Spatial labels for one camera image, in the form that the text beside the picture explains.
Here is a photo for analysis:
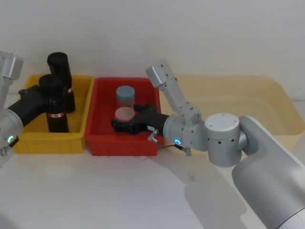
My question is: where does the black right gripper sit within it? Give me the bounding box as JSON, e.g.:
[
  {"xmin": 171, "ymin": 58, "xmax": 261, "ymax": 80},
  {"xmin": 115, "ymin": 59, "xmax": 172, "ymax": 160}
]
[{"xmin": 110, "ymin": 103, "xmax": 170, "ymax": 138}]

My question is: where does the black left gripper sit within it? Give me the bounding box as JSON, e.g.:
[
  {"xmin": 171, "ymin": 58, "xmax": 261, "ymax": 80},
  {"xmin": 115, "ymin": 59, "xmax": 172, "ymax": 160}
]
[{"xmin": 7, "ymin": 84, "xmax": 70, "ymax": 129}]

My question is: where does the black bottle with red band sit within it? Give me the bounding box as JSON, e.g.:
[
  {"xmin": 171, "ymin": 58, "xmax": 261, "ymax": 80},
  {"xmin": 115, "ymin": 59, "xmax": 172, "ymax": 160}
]
[
  {"xmin": 39, "ymin": 73, "xmax": 70, "ymax": 133},
  {"xmin": 47, "ymin": 52, "xmax": 76, "ymax": 114}
]

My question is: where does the pink round jar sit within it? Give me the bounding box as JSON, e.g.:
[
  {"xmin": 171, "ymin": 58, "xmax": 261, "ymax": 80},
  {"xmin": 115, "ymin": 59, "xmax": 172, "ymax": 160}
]
[{"xmin": 114, "ymin": 107, "xmax": 135, "ymax": 122}]

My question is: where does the blue-grey round jar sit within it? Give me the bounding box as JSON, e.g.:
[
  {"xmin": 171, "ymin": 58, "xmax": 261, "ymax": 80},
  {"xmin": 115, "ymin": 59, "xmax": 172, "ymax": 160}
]
[{"xmin": 116, "ymin": 86, "xmax": 136, "ymax": 109}]

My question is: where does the red plastic bin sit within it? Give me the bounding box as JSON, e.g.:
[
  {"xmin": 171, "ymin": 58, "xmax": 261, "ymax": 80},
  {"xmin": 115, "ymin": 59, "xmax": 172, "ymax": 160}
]
[{"xmin": 85, "ymin": 77, "xmax": 163, "ymax": 157}]

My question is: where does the yellow plastic bin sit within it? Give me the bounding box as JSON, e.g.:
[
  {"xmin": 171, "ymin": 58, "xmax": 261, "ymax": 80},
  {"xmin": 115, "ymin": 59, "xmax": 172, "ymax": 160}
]
[{"xmin": 13, "ymin": 74, "xmax": 95, "ymax": 155}]

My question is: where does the cream translucent plastic tray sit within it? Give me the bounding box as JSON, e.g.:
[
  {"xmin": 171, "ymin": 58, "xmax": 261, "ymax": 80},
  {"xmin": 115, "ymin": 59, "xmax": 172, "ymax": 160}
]
[{"xmin": 159, "ymin": 75, "xmax": 305, "ymax": 157}]

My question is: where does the thin dark left wrist cable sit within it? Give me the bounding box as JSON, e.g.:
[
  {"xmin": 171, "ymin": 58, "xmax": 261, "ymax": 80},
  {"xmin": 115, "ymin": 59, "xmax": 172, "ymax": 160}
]
[{"xmin": 0, "ymin": 135, "xmax": 20, "ymax": 157}]

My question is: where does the thin dark wrist cable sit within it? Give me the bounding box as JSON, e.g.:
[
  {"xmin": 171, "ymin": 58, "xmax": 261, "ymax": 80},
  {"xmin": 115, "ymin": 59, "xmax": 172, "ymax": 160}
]
[
  {"xmin": 0, "ymin": 135, "xmax": 20, "ymax": 157},
  {"xmin": 147, "ymin": 128, "xmax": 192, "ymax": 156}
]

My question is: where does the thin dark right wrist cable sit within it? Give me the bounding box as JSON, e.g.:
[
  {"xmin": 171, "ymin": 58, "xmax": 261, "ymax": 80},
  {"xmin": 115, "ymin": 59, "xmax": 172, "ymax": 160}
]
[{"xmin": 147, "ymin": 128, "xmax": 192, "ymax": 156}]

